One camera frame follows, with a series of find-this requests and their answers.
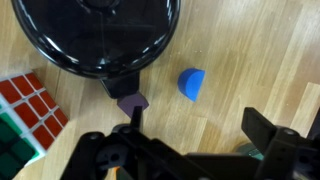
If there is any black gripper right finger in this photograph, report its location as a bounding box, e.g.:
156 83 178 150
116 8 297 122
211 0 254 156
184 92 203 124
241 107 277 154

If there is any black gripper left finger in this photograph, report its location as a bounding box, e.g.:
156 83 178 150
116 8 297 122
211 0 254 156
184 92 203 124
130 106 143 131

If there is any blue block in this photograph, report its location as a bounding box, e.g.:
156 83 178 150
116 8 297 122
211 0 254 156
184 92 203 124
177 68 205 102

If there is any purple block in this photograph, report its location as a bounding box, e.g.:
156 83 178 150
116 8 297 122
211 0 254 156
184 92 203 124
117 92 149 117

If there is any black lidded pot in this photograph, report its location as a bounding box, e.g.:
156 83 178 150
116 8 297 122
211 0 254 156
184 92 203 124
11 0 181 99

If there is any white large rubiks cube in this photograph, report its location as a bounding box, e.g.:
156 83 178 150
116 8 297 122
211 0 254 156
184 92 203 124
0 71 68 165

